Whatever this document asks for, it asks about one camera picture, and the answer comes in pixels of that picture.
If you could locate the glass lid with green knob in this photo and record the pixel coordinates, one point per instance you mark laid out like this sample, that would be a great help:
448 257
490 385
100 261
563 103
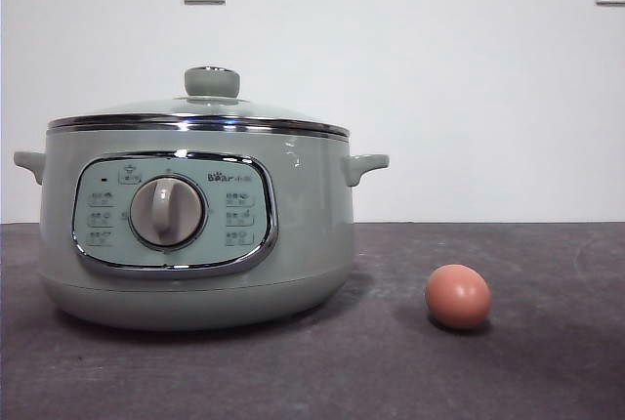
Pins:
212 84

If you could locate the brown egg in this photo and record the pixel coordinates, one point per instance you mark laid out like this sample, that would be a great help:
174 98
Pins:
457 297

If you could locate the sage green electric cooking pot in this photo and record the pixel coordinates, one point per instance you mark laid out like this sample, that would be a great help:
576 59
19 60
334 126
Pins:
303 224

